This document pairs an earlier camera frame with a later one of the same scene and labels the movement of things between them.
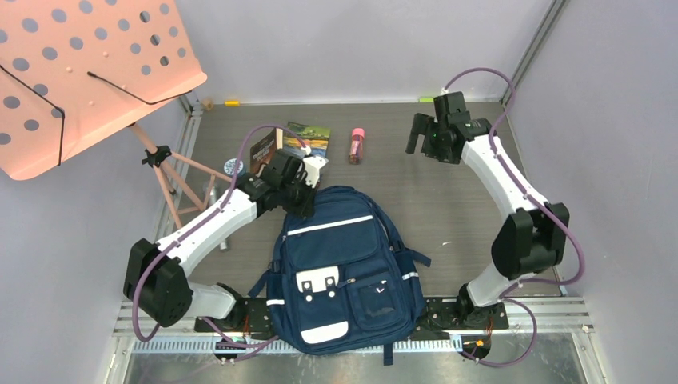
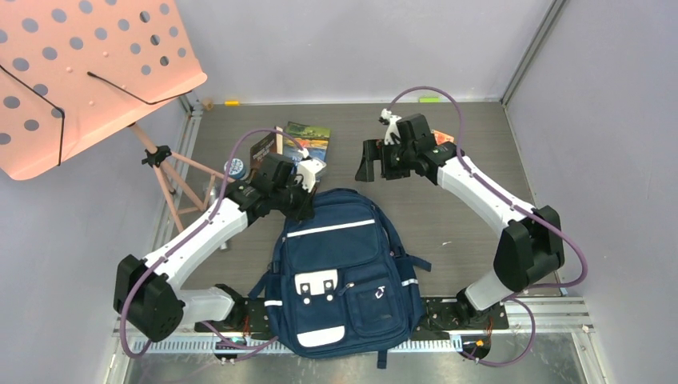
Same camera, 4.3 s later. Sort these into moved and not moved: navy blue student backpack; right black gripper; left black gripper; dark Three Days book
Moved: right black gripper
Not moved: navy blue student backpack; left black gripper; dark Three Days book
